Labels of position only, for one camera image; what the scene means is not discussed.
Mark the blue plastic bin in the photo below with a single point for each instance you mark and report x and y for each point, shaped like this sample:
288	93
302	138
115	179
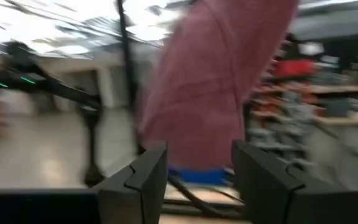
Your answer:
200	175

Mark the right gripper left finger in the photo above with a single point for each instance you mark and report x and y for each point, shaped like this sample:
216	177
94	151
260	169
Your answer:
141	193

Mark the black background robot arm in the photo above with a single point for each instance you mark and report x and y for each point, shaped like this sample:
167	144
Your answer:
57	88

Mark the red storage bin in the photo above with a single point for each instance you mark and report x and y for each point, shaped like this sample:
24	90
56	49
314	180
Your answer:
294	68
308	68
281	68

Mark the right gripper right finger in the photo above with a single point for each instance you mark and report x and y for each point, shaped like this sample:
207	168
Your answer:
275	193

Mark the rack of small bins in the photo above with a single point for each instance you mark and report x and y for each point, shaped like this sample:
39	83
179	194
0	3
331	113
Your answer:
278	124

